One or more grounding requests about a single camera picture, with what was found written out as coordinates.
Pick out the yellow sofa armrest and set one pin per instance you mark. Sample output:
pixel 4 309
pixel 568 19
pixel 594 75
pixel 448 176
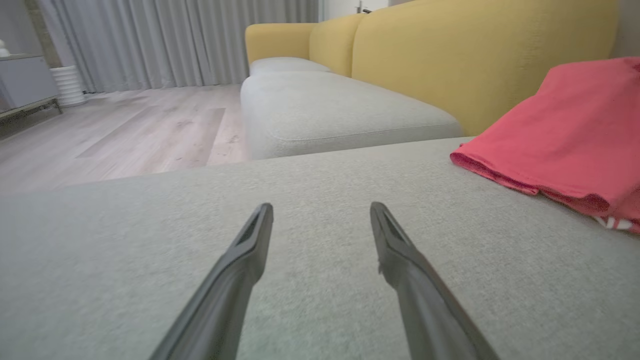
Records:
pixel 277 42

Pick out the long grey sofa seat cushion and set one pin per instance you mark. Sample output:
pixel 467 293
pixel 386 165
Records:
pixel 340 110

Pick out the white ribbed pot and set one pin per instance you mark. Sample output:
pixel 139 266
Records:
pixel 68 86

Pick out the red and white garment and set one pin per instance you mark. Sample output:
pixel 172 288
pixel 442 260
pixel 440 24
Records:
pixel 575 135

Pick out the grey pleated curtain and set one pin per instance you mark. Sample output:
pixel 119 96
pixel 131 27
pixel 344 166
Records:
pixel 175 40

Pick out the small grey sofa seat cushion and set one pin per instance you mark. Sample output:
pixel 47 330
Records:
pixel 285 65

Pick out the small yellow sofa back cushion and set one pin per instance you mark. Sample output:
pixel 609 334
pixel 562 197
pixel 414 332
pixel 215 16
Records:
pixel 335 45

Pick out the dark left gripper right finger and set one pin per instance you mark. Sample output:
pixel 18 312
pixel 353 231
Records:
pixel 425 300

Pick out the grey low cabinet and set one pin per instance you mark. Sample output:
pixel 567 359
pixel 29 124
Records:
pixel 25 82

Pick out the small white ornament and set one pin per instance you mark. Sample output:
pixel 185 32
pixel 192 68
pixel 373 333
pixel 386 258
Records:
pixel 4 49

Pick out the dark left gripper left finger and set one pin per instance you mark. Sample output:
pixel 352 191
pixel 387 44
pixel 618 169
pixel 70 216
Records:
pixel 225 295

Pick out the large yellow sofa back cushion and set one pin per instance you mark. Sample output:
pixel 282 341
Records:
pixel 475 55

